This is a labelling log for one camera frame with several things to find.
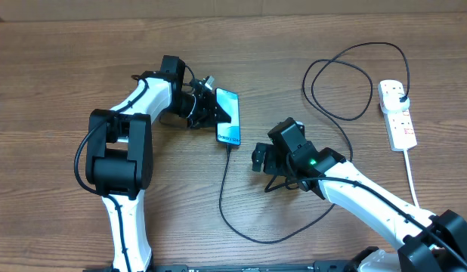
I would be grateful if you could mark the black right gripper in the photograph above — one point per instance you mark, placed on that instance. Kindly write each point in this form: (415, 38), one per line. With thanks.
(269, 165)

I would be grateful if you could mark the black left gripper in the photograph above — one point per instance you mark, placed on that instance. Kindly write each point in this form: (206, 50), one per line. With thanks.
(207, 116)

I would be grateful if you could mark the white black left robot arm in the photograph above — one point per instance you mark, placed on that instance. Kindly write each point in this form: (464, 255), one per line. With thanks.
(119, 149)

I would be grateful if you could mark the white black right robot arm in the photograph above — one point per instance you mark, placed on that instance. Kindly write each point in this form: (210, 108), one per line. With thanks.
(422, 240)

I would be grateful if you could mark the white charger plug adapter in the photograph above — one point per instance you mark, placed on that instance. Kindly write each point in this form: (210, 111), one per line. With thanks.
(394, 102)

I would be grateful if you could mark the white power strip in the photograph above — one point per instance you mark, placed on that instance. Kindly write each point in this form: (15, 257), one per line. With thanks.
(401, 134)

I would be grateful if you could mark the cardboard back panel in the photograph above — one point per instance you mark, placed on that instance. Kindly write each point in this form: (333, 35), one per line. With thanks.
(63, 10)

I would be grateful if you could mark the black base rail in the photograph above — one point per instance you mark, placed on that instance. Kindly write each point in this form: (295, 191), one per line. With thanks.
(317, 266)

